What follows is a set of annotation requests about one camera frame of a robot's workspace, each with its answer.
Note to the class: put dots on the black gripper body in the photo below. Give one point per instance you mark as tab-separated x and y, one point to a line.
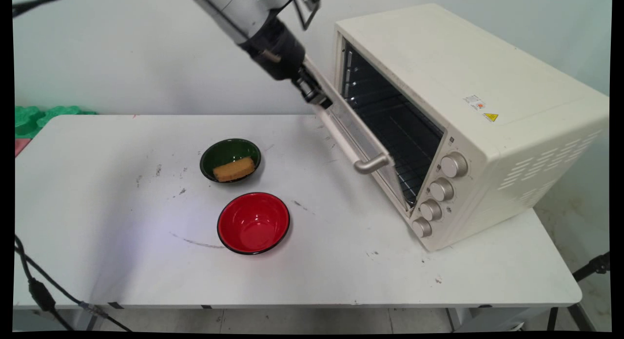
275	49

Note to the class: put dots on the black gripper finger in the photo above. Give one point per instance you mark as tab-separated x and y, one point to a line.
306	88
322	99

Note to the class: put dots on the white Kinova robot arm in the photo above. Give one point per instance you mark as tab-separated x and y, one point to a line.
234	12

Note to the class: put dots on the dark green bowl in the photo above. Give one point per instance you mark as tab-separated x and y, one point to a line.
226	151

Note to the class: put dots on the yellow sponge block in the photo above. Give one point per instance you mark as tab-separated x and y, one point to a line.
234	169

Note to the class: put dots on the red bowl with black outside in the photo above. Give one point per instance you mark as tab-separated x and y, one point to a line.
253	223

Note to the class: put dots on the large silver oven knob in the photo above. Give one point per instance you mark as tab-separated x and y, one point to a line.
454	164

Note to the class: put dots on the white label sticker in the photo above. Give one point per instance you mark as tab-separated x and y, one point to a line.
474	103

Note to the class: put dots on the cream toaster oven body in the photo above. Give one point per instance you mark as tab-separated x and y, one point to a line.
487	109

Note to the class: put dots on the yellow triangle warning sticker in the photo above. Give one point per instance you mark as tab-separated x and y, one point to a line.
491	117

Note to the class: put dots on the green foam mat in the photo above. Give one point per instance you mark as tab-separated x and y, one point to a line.
44	115

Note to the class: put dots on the pink foam mat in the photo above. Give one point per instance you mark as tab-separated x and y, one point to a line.
21	145

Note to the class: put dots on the black tripod leg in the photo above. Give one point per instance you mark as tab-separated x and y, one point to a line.
592	267

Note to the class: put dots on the black table leg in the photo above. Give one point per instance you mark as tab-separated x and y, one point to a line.
552	318

